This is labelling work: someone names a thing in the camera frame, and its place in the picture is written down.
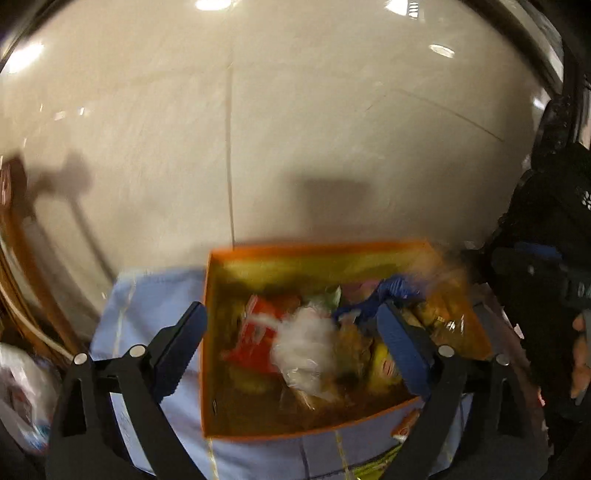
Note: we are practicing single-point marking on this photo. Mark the carved brown wooden chair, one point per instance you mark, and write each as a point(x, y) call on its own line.
point(18, 240)

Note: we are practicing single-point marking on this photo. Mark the white plastic bag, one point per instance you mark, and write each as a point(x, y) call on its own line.
point(23, 392)

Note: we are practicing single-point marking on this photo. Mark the person's right hand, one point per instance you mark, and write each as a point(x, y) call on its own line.
point(584, 355)

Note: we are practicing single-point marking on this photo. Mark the light green snack packet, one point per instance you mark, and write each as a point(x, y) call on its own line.
point(333, 300)

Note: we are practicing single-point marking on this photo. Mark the small green snack packet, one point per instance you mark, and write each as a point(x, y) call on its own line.
point(376, 459)

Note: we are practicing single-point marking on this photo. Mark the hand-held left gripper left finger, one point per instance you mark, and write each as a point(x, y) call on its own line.
point(180, 350)

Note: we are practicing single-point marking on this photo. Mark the orange cardboard box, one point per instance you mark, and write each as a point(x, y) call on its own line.
point(277, 422)

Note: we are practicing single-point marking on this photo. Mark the white round pastry packet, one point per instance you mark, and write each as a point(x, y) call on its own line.
point(304, 350)

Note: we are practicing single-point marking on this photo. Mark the yellow snack packet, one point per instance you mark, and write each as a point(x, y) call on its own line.
point(383, 369)

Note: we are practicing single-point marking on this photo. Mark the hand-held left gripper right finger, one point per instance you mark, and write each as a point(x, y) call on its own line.
point(406, 350)

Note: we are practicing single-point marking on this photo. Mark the orange white snack packet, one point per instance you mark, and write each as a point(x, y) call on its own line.
point(406, 424)

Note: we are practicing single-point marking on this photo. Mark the clear small bread packet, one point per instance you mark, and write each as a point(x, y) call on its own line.
point(443, 314)

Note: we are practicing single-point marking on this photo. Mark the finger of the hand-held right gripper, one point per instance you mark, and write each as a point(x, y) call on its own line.
point(540, 253)
point(526, 274)

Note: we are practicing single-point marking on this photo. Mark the red chili snack packet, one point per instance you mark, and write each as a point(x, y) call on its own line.
point(254, 337)

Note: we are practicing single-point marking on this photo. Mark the blue snack packet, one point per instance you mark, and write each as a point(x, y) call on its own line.
point(364, 304)

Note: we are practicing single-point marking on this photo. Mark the blue striped tablecloth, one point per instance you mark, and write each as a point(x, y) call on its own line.
point(152, 295)

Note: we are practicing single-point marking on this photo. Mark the dark carved wooden furniture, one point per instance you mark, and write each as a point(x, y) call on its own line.
point(549, 203)

